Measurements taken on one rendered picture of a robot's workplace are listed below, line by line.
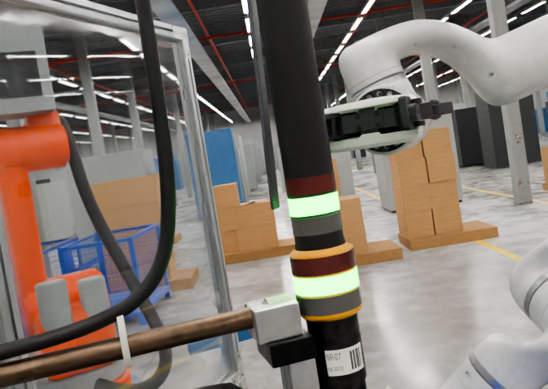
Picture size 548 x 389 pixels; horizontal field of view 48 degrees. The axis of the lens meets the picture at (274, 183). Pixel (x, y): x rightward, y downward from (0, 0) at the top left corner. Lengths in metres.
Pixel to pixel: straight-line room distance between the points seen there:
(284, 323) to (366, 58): 0.48
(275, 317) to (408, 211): 8.23
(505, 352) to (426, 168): 7.59
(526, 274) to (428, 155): 7.49
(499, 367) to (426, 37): 0.59
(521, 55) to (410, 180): 7.76
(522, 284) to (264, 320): 0.81
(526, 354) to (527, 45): 0.52
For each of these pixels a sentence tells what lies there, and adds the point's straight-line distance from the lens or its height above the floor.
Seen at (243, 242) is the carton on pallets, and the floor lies 0.29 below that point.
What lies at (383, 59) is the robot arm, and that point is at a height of 1.73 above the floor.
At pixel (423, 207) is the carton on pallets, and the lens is 8.66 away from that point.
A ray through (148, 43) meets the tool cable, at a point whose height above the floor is 1.72.
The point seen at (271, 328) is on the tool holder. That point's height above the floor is 1.53.
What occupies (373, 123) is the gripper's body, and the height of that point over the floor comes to 1.65.
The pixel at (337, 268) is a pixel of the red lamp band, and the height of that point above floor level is 1.56.
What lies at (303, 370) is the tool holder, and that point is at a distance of 0.41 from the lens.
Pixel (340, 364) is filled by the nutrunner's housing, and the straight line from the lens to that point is 0.42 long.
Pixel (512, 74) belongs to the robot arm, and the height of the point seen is 1.69.
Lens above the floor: 1.64
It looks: 3 degrees down
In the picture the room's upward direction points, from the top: 9 degrees counter-clockwise
